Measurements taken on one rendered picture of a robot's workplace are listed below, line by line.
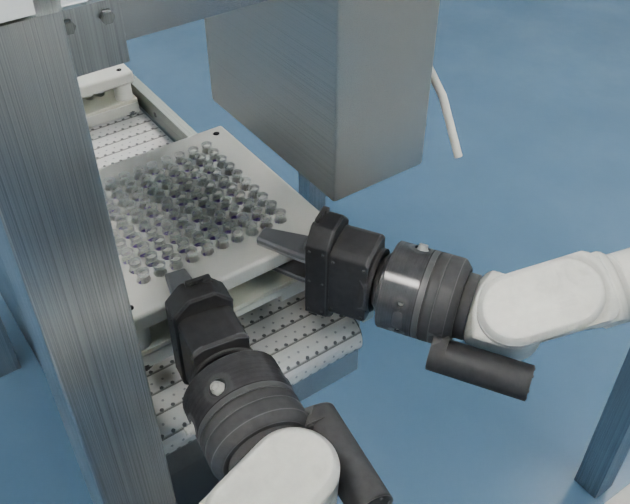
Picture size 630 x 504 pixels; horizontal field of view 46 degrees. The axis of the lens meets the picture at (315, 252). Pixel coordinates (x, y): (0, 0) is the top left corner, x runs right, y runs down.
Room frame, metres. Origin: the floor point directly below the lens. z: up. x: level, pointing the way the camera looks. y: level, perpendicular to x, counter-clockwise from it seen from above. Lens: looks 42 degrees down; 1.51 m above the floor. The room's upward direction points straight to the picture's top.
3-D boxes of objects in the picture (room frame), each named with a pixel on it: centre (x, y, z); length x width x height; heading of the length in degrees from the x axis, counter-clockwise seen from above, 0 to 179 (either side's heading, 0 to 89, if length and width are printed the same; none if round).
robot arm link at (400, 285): (0.54, -0.06, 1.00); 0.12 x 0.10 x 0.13; 67
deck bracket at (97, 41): (0.41, 0.13, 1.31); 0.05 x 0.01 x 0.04; 125
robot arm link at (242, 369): (0.42, 0.08, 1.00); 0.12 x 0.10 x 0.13; 27
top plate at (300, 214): (0.63, 0.15, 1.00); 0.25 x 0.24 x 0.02; 125
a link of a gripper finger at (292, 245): (0.57, 0.03, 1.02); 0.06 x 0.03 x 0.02; 67
